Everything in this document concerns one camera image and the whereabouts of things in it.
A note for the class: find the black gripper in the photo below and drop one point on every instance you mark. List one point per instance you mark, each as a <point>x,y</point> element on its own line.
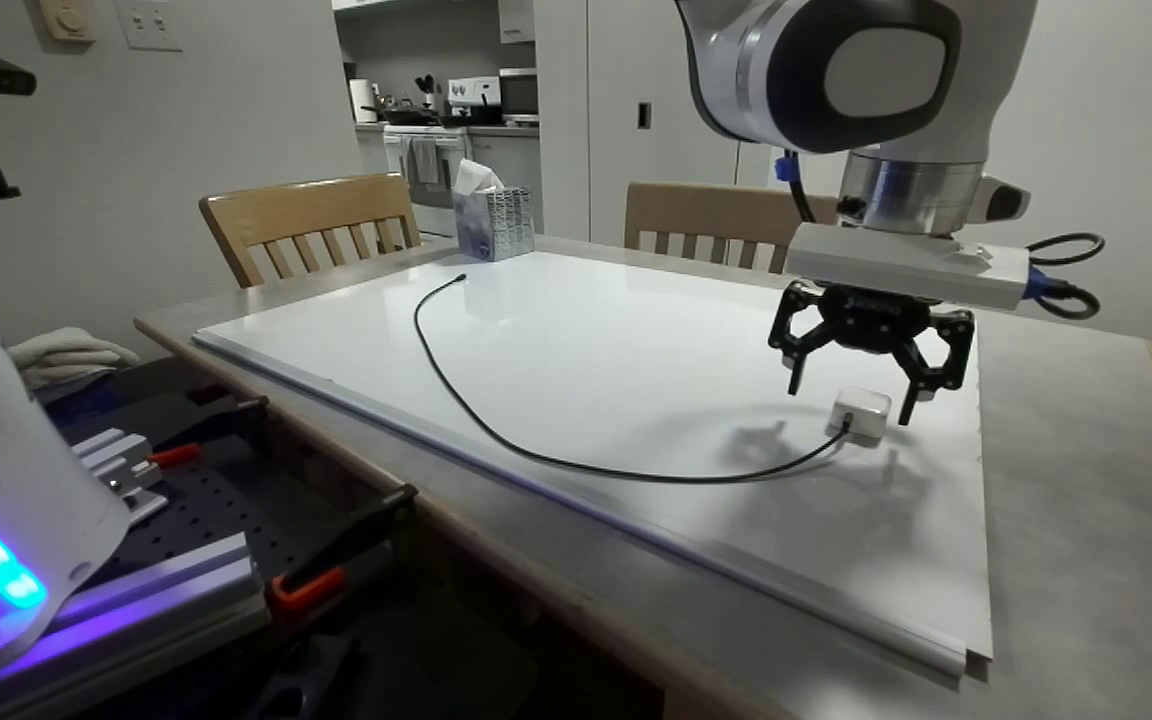
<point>878,313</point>

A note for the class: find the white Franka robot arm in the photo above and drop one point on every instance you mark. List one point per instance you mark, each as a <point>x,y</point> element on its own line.
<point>763,65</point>

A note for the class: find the slatted wooden chair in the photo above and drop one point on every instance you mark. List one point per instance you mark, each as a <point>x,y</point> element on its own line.
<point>697,204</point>
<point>310,204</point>

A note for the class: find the white whiteboard sheet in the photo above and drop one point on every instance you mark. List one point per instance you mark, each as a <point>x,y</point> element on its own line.
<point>630,362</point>

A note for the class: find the white single closet door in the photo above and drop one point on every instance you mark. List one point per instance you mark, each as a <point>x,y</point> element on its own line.
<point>616,172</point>

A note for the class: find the small black door latch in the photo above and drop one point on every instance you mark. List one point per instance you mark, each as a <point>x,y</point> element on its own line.
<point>646,114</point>

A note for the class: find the white room door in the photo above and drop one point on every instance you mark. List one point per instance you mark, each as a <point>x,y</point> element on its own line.
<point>1121,134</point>

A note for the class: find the purple tissue box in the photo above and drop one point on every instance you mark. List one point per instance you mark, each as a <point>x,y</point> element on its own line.
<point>498,230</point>

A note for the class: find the white tissue paper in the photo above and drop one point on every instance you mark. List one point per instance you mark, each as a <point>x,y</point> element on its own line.
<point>474,178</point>

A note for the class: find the white microwave oven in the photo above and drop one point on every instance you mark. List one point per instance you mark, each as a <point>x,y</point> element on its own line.
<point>474,91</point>

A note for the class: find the orange black bar clamp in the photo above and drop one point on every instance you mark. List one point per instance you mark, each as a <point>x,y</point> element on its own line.
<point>176,454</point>
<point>302,588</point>

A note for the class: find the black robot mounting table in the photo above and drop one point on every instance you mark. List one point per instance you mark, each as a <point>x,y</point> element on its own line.
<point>201,525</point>

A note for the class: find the white folded cloth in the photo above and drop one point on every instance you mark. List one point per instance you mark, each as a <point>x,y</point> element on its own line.
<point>71,357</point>

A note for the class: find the beige round thermostat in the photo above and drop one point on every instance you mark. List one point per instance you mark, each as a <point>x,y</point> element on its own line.
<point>67,19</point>

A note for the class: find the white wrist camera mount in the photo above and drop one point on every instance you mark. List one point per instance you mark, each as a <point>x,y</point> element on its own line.
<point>899,264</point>

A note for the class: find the silver aluminium rail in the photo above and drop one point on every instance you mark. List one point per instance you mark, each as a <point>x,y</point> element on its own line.
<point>162,585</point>

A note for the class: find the silver metal bracket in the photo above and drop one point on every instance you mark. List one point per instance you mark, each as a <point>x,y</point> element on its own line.
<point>120,470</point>

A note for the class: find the white double switch plate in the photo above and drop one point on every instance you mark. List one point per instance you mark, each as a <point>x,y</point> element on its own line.
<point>148,23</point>

